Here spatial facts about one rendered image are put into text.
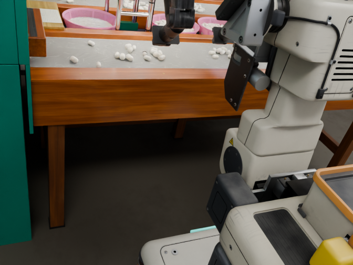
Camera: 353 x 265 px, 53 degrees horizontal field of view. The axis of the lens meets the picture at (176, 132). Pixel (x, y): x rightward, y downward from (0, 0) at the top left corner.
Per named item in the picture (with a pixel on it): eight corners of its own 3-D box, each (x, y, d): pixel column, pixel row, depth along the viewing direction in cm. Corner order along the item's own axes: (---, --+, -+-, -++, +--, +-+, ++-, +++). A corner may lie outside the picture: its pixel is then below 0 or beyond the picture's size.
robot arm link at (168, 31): (170, 32, 117) (186, 32, 119) (169, 11, 117) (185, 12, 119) (164, 38, 123) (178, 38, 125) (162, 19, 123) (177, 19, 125)
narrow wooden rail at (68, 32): (338, 61, 222) (346, 44, 216) (26, 55, 151) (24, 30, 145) (332, 57, 226) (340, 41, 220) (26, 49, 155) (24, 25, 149)
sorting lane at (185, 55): (381, 74, 197) (383, 71, 195) (29, 75, 126) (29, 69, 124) (343, 51, 218) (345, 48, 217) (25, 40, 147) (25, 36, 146)
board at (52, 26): (64, 30, 153) (64, 27, 152) (26, 28, 147) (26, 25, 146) (56, 4, 177) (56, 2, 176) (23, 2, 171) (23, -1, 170)
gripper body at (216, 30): (211, 27, 151) (220, 22, 144) (231, 29, 155) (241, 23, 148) (212, 42, 151) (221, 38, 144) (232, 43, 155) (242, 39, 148)
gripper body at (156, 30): (150, 27, 128) (157, 19, 121) (176, 28, 132) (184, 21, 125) (152, 44, 128) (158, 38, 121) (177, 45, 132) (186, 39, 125)
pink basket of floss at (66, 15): (127, 38, 182) (129, 20, 177) (95, 52, 161) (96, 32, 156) (85, 22, 189) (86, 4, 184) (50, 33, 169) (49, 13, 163)
